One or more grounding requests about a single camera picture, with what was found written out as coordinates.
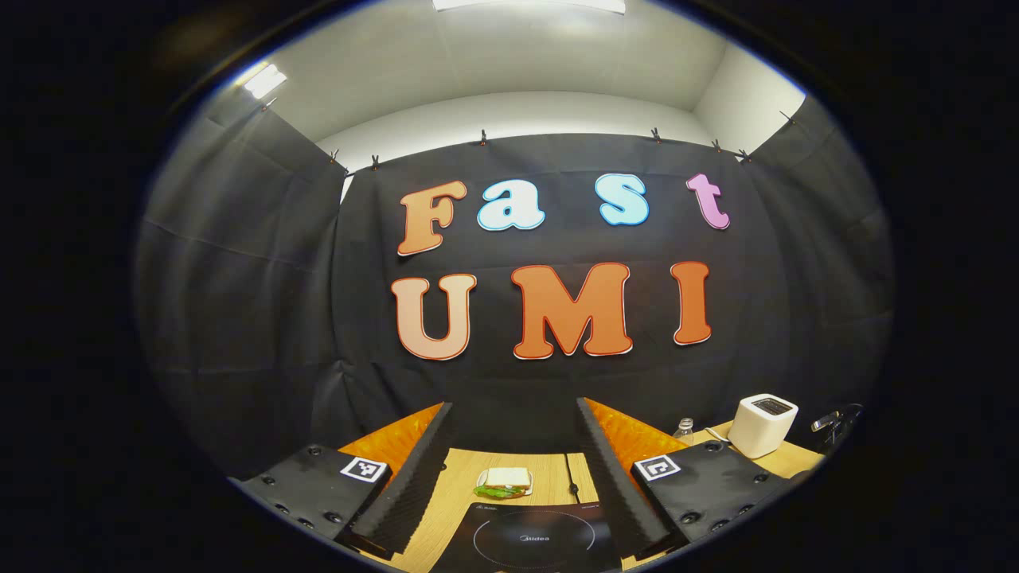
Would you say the small ceiling light panel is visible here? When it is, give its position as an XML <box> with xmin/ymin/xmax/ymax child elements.
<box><xmin>241</xmin><ymin>64</ymin><xmax>288</xmax><ymax>100</ymax></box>

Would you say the sandwich with lettuce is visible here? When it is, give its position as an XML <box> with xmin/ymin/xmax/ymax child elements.
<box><xmin>475</xmin><ymin>467</ymin><xmax>534</xmax><ymax>501</ymax></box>

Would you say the white toaster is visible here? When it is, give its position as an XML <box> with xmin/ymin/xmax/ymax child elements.
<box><xmin>727</xmin><ymin>393</ymin><xmax>799</xmax><ymax>459</ymax></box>

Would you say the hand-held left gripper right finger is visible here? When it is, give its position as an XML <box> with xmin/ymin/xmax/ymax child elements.
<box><xmin>575</xmin><ymin>396</ymin><xmax>797</xmax><ymax>562</ymax></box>

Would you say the black induction cooktop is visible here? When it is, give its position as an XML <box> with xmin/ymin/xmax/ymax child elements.
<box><xmin>434</xmin><ymin>501</ymin><xmax>623</xmax><ymax>573</ymax></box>

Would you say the large ceiling light panel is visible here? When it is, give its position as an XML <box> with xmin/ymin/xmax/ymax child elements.
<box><xmin>432</xmin><ymin>0</ymin><xmax>627</xmax><ymax>14</ymax></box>

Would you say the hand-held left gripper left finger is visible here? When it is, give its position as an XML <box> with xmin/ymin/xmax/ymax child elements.
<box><xmin>231</xmin><ymin>402</ymin><xmax>459</xmax><ymax>558</ymax></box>

